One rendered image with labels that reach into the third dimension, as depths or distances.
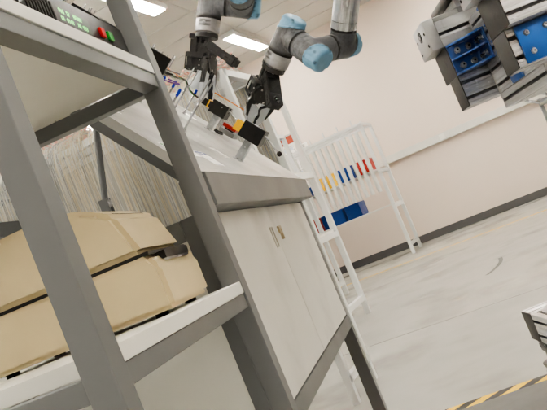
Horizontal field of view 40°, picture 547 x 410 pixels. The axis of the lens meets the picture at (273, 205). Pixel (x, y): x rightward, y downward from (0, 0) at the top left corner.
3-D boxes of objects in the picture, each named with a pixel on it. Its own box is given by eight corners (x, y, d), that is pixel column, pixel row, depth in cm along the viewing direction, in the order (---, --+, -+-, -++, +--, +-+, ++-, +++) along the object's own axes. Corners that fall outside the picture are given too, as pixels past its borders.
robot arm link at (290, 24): (297, 23, 209) (277, 10, 213) (281, 58, 214) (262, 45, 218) (315, 26, 215) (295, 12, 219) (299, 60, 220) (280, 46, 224)
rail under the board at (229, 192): (312, 196, 251) (305, 178, 252) (217, 204, 136) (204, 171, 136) (297, 202, 252) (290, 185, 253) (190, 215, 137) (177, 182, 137)
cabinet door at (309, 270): (348, 313, 246) (302, 201, 248) (327, 348, 192) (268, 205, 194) (341, 316, 246) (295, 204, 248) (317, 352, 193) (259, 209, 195)
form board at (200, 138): (193, 179, 136) (198, 170, 136) (-227, -79, 152) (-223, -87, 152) (299, 183, 252) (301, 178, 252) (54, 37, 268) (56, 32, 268)
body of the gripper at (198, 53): (191, 74, 238) (195, 36, 237) (217, 76, 235) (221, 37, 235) (183, 70, 230) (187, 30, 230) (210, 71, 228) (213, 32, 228)
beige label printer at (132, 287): (212, 292, 124) (168, 182, 125) (178, 310, 103) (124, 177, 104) (50, 358, 128) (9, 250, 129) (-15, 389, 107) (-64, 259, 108)
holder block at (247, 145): (266, 177, 191) (286, 143, 189) (225, 153, 192) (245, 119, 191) (270, 177, 195) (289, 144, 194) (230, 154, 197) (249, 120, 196)
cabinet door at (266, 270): (325, 350, 192) (265, 206, 194) (286, 412, 138) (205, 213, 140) (317, 352, 192) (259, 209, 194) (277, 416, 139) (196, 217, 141)
